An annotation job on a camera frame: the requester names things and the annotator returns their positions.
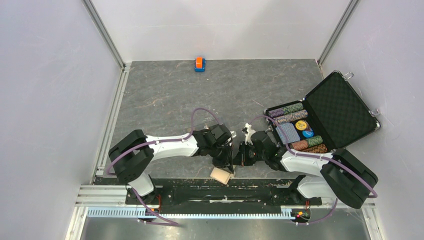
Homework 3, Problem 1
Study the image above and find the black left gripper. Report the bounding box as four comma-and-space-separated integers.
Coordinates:
208, 142, 234, 174

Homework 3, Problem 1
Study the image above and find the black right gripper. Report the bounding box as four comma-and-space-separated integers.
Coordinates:
232, 141, 267, 167

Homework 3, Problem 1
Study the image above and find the beige leather card holder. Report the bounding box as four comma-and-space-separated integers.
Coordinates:
210, 167, 232, 185

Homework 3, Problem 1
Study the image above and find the clear acrylic card box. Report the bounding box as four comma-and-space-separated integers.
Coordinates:
193, 117, 225, 131

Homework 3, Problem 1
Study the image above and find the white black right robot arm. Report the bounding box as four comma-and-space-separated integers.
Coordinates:
232, 131, 379, 209

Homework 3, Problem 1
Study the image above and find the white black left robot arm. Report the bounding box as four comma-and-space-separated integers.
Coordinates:
106, 124, 237, 204

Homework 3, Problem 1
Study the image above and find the blue patterned playing card deck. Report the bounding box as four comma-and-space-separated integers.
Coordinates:
276, 122, 301, 145

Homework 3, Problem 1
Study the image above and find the yellow dealer button chip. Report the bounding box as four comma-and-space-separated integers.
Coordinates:
294, 120, 309, 131

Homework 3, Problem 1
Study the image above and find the blue round chip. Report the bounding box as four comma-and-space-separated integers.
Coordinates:
302, 129, 315, 138

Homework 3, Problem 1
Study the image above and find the purple poker chip stack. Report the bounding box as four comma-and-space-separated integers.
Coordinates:
273, 109, 308, 125

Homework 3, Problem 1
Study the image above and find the green blue poker chip stack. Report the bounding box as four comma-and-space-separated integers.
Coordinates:
268, 102, 304, 118

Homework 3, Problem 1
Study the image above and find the brown poker chip stack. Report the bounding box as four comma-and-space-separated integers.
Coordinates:
289, 135, 328, 154

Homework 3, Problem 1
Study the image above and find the orange and blue toy car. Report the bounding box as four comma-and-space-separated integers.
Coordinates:
194, 56, 206, 73

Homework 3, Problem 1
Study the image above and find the black poker chip case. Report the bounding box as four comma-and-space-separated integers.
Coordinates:
264, 70, 381, 151

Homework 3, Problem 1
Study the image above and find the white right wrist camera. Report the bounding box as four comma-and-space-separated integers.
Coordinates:
242, 123, 256, 145

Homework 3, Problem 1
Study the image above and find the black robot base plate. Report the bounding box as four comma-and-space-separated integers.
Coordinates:
142, 178, 322, 214

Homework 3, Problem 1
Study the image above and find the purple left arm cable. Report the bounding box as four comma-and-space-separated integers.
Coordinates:
105, 107, 221, 228

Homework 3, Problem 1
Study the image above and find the aluminium frame post left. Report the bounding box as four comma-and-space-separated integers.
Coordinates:
82, 0, 126, 70

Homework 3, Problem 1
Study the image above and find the aluminium frame post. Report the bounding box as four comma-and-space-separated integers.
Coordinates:
317, 0, 360, 68
82, 0, 126, 70

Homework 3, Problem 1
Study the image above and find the white slotted cable duct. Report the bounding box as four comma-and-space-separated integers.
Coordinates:
86, 207, 308, 220

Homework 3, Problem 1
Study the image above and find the aluminium frame post right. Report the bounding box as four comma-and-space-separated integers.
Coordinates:
317, 0, 360, 68

